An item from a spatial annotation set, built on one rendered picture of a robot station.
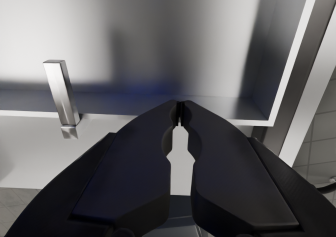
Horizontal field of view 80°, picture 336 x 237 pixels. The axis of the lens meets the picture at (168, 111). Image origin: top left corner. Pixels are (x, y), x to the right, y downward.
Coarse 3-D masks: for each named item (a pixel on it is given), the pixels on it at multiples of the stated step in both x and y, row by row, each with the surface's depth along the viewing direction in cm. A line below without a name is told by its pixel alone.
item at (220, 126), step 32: (192, 128) 9; (224, 128) 9; (224, 160) 7; (256, 160) 7; (192, 192) 7; (224, 192) 6; (256, 192) 6; (224, 224) 6; (256, 224) 5; (288, 224) 5
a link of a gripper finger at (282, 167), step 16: (256, 144) 8; (272, 160) 7; (272, 176) 7; (288, 176) 7; (288, 192) 6; (304, 192) 6; (304, 208) 6; (320, 208) 6; (304, 224) 5; (320, 224) 5
